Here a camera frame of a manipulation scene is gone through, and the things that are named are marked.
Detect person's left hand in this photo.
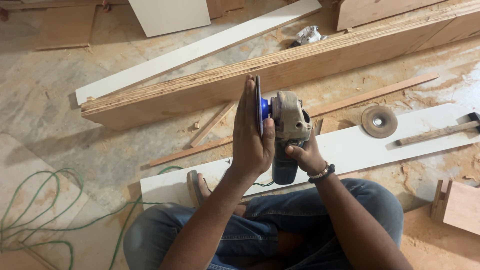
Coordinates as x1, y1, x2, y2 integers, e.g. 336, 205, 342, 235
229, 74, 276, 178

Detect person's right hand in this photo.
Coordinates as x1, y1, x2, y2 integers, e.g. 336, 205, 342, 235
285, 129, 328, 175

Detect dusty blue angle grinder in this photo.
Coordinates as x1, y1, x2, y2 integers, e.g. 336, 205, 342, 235
269, 91, 314, 185

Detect blue backing pad disc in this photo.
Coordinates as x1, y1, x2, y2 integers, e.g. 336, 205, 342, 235
255, 75, 271, 138

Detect black wrist band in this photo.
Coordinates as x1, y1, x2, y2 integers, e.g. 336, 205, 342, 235
308, 163, 336, 184

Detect short thin wood strip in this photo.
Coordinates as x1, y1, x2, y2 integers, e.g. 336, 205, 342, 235
190, 102, 236, 148

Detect wide white laminate board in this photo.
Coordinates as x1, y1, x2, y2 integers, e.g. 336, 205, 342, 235
140, 103, 480, 211

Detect person's foot in sandal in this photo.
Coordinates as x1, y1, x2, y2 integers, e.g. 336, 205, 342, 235
186, 169, 214, 209

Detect person's blue jeans legs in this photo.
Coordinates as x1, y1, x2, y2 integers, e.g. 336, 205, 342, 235
123, 178, 405, 270

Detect worn brown sanding disc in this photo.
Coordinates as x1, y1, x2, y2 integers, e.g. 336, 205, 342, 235
361, 105, 398, 139

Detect long thin wood strip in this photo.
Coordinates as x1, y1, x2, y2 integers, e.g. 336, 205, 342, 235
149, 72, 440, 167

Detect long thick plywood plank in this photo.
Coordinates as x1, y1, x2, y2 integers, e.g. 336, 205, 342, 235
80, 2, 480, 132

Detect long narrow white laminate strip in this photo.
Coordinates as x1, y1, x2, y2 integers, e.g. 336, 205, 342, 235
75, 0, 322, 106

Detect crumpled silver wrapper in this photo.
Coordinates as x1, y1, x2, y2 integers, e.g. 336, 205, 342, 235
288, 25, 329, 49

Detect brown wood board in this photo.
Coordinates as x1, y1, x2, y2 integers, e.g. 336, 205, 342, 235
206, 0, 245, 20

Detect white rectangular panel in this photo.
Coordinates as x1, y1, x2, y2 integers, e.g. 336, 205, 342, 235
127, 0, 211, 38

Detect large plywood panel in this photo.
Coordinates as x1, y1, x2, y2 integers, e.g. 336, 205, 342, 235
336, 0, 448, 32

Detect small plywood box piece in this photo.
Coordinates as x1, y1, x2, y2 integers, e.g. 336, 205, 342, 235
430, 179, 480, 236

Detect flat brown plywood sheet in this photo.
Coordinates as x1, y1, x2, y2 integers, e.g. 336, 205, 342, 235
35, 4, 97, 52

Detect white beaded bracelet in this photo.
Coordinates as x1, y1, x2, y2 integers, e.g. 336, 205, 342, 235
307, 161, 330, 179

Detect wooden handle hammer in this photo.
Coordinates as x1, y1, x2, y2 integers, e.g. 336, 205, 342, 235
395, 112, 480, 147

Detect green power cable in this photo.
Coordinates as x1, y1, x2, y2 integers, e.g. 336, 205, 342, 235
0, 166, 275, 270

